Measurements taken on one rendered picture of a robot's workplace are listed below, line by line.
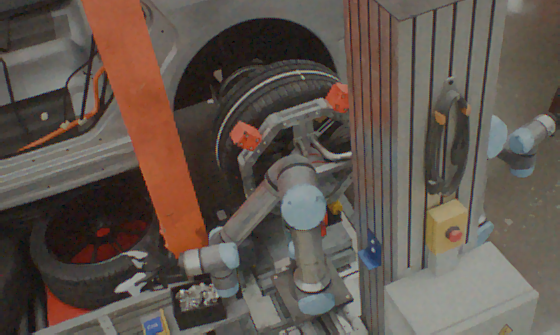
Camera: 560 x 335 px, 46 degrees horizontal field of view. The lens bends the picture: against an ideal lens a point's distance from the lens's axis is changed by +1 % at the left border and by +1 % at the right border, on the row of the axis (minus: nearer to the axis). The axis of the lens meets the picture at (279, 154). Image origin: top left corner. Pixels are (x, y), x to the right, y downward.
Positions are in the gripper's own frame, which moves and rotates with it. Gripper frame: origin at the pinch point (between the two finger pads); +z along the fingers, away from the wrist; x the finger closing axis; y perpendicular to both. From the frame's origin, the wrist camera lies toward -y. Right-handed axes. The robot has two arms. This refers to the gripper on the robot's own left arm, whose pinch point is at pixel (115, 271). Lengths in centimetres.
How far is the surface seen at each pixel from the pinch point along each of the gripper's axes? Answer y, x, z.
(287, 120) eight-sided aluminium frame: 3, 71, -60
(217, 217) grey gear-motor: 67, 102, -21
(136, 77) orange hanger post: -37, 48, -13
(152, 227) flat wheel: 61, 95, 8
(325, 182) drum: 29, 62, -70
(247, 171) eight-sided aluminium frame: 21, 69, -41
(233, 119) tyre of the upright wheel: 5, 82, -39
